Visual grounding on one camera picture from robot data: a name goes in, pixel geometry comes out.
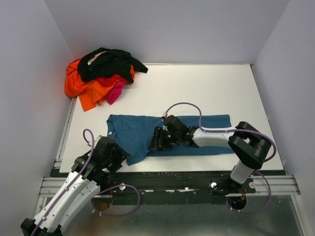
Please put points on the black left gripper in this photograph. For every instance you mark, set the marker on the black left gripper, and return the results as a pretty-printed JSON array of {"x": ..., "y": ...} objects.
[{"x": 121, "y": 155}]

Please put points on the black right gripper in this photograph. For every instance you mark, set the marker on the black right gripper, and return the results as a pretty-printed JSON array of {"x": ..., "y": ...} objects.
[{"x": 159, "y": 132}]

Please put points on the teal blue t shirt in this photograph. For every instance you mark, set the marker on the teal blue t shirt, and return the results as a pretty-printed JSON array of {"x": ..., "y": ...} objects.
[{"x": 134, "y": 134}]

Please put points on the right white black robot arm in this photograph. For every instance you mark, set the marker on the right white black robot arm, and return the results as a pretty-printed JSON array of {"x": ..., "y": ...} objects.
[{"x": 250, "y": 146}]

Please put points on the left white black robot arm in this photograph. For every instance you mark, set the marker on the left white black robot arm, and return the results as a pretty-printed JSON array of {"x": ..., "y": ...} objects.
[{"x": 89, "y": 173}]

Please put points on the magenta pink t shirt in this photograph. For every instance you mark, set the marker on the magenta pink t shirt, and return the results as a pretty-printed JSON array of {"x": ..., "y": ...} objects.
[{"x": 115, "y": 92}]

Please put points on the orange t shirt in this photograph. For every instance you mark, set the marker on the orange t shirt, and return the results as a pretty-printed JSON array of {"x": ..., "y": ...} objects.
[{"x": 90, "y": 93}]

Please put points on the red t shirt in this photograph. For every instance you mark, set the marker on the red t shirt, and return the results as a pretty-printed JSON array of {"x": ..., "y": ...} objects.
[{"x": 108, "y": 82}]

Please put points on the black t shirt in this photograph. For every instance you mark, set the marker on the black t shirt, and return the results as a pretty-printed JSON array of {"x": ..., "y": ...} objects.
[{"x": 107, "y": 63}]

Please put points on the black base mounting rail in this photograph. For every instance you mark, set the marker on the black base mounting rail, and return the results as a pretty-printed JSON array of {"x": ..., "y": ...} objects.
[{"x": 177, "y": 188}]

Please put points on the aluminium frame rail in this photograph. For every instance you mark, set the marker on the aluminium frame rail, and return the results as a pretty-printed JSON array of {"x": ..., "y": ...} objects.
[{"x": 279, "y": 185}]

